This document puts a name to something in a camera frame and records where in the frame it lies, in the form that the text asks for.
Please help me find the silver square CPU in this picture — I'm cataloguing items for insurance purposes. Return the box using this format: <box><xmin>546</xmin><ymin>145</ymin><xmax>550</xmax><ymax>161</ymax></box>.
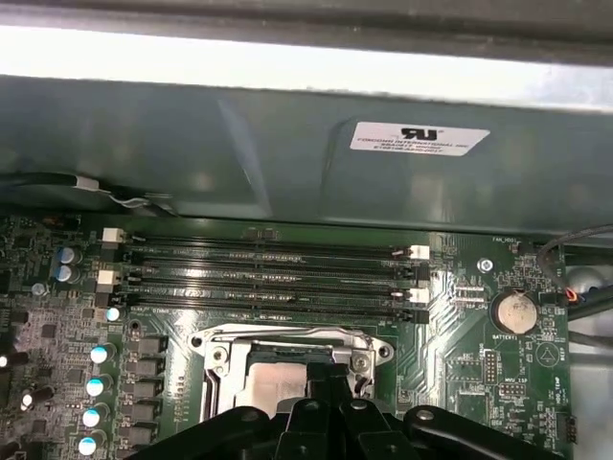
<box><xmin>238</xmin><ymin>343</ymin><xmax>336</xmax><ymax>416</ymax></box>

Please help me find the white label sticker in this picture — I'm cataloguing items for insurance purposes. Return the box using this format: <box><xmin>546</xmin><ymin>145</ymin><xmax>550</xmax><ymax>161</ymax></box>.
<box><xmin>349</xmin><ymin>121</ymin><xmax>492</xmax><ymax>158</ymax></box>

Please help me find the silver coin cell battery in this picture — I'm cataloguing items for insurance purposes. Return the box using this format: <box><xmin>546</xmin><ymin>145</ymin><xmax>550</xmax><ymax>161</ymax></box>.
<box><xmin>492</xmin><ymin>290</ymin><xmax>538</xmax><ymax>335</ymax></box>

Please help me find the black open PC case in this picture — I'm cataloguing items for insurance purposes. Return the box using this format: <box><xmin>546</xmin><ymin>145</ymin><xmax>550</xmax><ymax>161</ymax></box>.
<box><xmin>0</xmin><ymin>0</ymin><xmax>613</xmax><ymax>346</ymax></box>

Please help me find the metal CPU socket cover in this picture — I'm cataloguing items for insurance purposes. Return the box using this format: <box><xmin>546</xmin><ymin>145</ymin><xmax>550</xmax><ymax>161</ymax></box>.
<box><xmin>203</xmin><ymin>333</ymin><xmax>379</xmax><ymax>423</ymax></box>

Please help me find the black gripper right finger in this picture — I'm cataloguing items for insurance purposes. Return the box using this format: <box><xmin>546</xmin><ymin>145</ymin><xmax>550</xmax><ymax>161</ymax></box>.
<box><xmin>328</xmin><ymin>362</ymin><xmax>570</xmax><ymax>460</ymax></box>

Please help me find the thin black fan cable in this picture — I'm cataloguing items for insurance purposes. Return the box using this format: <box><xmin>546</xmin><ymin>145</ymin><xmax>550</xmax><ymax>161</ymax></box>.
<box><xmin>534</xmin><ymin>224</ymin><xmax>613</xmax><ymax>346</ymax></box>

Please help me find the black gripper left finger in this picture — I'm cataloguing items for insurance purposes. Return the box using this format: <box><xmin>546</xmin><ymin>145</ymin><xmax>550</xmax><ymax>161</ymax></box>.
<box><xmin>126</xmin><ymin>362</ymin><xmax>332</xmax><ymax>460</ymax></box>

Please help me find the black cable with white sleeve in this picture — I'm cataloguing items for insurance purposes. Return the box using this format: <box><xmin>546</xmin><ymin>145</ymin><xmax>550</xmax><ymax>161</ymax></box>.
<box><xmin>0</xmin><ymin>171</ymin><xmax>181</xmax><ymax>218</ymax></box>

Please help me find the black RAM slot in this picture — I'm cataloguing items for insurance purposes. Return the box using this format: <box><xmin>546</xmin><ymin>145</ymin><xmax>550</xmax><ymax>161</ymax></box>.
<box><xmin>95</xmin><ymin>291</ymin><xmax>431</xmax><ymax>326</ymax></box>
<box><xmin>114</xmin><ymin>246</ymin><xmax>431</xmax><ymax>285</ymax></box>
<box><xmin>102</xmin><ymin>226</ymin><xmax>431</xmax><ymax>264</ymax></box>
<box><xmin>97</xmin><ymin>269</ymin><xmax>431</xmax><ymax>305</ymax></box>

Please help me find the green motherboard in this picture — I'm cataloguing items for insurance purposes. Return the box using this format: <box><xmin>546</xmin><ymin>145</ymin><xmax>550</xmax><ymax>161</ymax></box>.
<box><xmin>0</xmin><ymin>213</ymin><xmax>576</xmax><ymax>460</ymax></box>

